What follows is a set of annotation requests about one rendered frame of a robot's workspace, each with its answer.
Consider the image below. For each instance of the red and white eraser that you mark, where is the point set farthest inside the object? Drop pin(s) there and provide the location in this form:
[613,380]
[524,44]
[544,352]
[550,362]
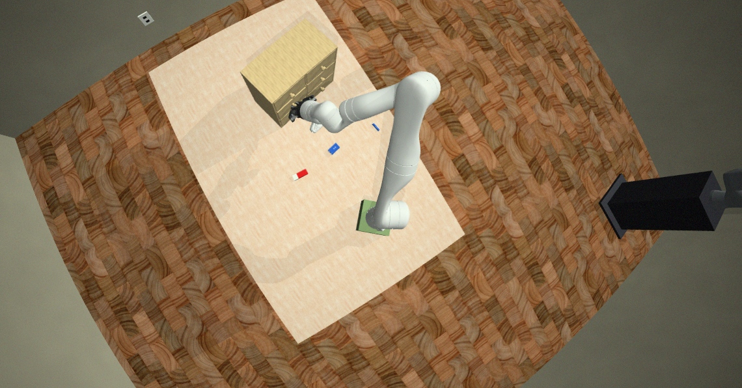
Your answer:
[300,174]

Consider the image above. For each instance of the light wooden chest of drawers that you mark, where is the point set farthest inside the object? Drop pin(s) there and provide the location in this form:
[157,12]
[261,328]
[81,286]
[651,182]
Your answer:
[284,63]

